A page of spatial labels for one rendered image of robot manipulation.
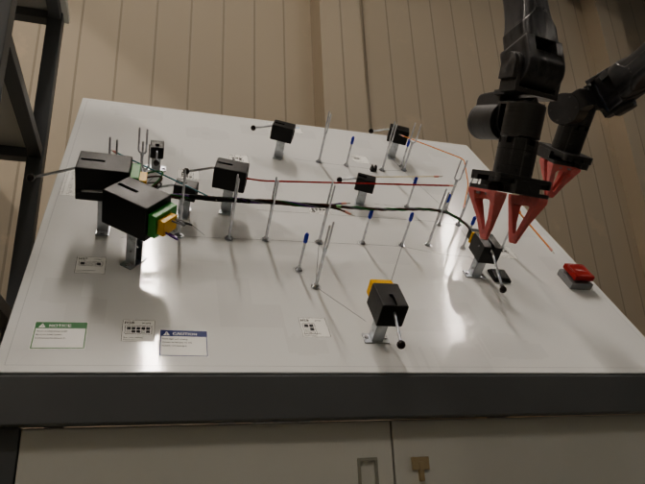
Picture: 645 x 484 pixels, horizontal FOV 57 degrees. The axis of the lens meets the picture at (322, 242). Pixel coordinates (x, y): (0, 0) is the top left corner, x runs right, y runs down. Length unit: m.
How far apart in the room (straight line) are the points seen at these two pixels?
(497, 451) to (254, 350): 0.45
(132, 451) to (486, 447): 0.57
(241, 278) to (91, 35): 2.76
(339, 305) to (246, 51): 2.95
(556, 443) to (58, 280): 0.90
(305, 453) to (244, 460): 0.10
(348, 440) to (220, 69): 3.02
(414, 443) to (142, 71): 2.95
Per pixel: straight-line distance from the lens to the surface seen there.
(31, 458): 0.95
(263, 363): 0.95
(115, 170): 1.11
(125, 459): 0.94
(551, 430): 1.18
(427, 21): 4.84
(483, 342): 1.14
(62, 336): 0.97
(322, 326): 1.04
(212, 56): 3.81
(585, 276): 1.43
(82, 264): 1.11
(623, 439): 1.27
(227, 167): 1.24
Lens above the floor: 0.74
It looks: 20 degrees up
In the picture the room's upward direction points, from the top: 2 degrees counter-clockwise
